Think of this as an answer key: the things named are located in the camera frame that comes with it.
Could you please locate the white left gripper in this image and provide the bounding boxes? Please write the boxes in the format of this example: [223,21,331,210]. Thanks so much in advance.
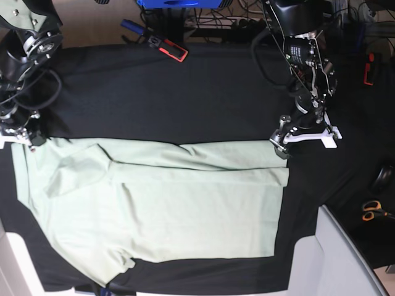
[269,111,343,160]

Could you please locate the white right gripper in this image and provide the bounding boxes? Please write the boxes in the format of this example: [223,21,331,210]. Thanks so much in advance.
[1,112,46,152]

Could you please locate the light green T-shirt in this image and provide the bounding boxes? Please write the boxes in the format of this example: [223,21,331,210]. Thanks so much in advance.
[11,138,289,286]

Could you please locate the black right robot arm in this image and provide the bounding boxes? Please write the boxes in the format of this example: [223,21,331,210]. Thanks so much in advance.
[1,1,63,150]

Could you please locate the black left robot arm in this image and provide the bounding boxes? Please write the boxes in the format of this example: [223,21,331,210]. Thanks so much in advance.
[251,1,342,159]

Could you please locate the black table cloth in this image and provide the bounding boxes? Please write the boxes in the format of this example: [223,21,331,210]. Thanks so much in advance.
[0,43,395,293]

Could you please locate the black round object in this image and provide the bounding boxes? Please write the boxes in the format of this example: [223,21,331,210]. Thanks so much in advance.
[370,160,394,194]

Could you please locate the red black clamp right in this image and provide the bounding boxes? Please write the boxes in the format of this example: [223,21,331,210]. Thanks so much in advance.
[363,52,382,86]

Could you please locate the red black clamp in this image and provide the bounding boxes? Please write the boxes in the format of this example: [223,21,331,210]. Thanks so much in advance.
[148,36,188,62]
[363,52,382,86]

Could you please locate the white box right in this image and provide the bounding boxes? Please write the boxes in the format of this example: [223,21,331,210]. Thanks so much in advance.
[286,206,388,296]

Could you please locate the white box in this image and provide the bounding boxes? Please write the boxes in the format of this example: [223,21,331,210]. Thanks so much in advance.
[286,206,388,296]
[1,223,45,296]

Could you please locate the white box left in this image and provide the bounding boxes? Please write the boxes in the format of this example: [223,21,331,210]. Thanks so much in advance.
[1,223,45,296]

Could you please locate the red black clamp top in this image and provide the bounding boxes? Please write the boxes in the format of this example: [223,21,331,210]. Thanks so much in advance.
[148,36,188,62]

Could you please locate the blue clamp right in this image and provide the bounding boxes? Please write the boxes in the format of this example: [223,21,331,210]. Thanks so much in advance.
[351,23,366,54]

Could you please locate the blue clamp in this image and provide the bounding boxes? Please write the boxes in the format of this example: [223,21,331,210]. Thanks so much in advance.
[92,285,136,296]
[351,23,366,54]

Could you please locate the blue clamp bottom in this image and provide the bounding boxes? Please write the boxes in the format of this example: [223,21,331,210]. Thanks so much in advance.
[92,285,136,296]

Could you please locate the blue stand base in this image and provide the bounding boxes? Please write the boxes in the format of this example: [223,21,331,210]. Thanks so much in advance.
[137,0,222,9]

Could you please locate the orange handled scissors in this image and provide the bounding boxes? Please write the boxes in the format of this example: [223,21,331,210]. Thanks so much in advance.
[362,200,394,221]

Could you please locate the blue handled tool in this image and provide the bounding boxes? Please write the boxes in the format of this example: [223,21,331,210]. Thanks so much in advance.
[120,19,146,36]

